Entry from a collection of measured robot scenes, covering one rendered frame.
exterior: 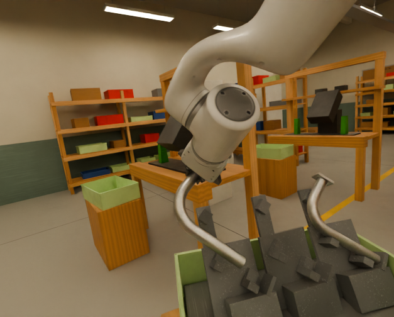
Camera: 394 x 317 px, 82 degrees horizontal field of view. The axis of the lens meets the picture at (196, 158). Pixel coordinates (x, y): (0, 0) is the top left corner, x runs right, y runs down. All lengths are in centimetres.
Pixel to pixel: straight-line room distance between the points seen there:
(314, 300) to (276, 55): 63
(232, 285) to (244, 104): 53
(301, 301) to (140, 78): 653
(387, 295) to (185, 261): 57
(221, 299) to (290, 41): 63
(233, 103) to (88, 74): 619
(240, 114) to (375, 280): 65
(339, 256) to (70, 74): 617
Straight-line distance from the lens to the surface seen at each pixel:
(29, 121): 620
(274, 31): 31
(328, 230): 79
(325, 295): 79
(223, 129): 33
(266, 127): 617
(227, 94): 35
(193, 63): 35
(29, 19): 665
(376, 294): 86
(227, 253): 61
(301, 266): 78
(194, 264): 85
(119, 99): 587
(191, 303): 82
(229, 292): 74
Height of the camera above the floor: 140
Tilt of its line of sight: 11 degrees down
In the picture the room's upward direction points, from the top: 6 degrees counter-clockwise
